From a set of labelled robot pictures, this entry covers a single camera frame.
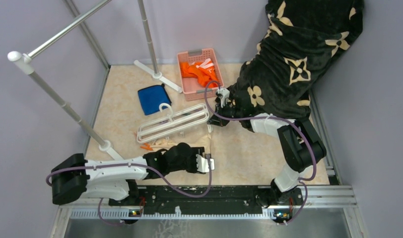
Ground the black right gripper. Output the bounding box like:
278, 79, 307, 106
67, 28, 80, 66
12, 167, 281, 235
207, 100, 242, 127

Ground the cream boxer underwear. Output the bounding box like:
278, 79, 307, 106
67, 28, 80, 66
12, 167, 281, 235
149, 134, 211, 154

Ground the white plastic clip hanger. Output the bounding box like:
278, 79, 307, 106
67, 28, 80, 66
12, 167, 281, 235
136, 103, 210, 144

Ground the orange clothes peg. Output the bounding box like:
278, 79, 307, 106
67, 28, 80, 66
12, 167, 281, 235
140, 143, 153, 151

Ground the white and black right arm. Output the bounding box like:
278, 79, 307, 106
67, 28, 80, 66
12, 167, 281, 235
207, 107, 327, 204

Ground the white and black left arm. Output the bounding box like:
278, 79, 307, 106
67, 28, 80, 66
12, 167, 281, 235
46, 143, 215, 205

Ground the pink plastic basket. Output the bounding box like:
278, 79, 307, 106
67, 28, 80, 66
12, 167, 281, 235
177, 48, 224, 101

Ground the orange garment in basket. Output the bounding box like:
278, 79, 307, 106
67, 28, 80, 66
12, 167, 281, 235
179, 62, 219, 88

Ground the blue folded cloth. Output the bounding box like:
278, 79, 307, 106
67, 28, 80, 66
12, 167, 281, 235
137, 84, 172, 116

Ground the black floral blanket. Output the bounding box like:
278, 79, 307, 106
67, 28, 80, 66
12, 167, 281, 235
228, 0, 365, 119

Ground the metal drying rack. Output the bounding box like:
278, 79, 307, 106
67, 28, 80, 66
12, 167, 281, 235
7, 0, 183, 162

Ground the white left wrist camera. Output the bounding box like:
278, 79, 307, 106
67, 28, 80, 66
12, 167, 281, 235
196, 154, 215, 173

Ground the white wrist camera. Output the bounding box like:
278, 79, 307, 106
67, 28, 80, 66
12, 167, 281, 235
216, 87, 230, 108
196, 154, 215, 173

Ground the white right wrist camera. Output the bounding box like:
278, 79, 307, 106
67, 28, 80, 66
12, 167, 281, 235
216, 87, 230, 108

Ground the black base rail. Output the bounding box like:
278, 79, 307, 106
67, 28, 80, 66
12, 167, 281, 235
108, 185, 304, 215

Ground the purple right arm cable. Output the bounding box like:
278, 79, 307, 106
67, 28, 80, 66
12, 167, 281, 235
204, 80, 318, 226

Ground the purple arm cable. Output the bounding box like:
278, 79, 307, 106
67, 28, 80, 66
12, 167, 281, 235
204, 80, 318, 226
45, 154, 213, 229

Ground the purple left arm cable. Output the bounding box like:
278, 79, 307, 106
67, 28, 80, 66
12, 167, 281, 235
45, 154, 213, 229

